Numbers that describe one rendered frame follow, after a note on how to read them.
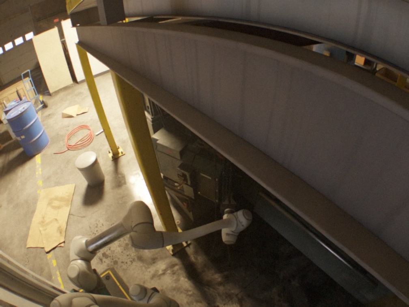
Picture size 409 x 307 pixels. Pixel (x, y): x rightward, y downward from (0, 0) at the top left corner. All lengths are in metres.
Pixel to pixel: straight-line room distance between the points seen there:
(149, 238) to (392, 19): 1.34
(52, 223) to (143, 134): 2.09
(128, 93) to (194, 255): 1.58
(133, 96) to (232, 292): 1.70
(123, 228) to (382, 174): 1.27
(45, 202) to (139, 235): 2.25
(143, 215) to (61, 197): 2.02
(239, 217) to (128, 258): 1.31
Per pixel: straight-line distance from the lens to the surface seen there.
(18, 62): 15.01
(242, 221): 1.26
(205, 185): 1.73
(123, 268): 2.21
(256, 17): 0.86
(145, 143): 1.15
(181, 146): 1.69
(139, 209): 1.28
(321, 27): 0.72
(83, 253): 1.58
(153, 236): 1.20
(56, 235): 2.78
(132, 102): 1.02
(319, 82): 0.27
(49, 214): 3.06
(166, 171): 1.99
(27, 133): 4.19
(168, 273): 2.07
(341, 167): 0.30
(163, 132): 1.93
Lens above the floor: 1.95
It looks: 42 degrees down
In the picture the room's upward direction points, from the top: 4 degrees counter-clockwise
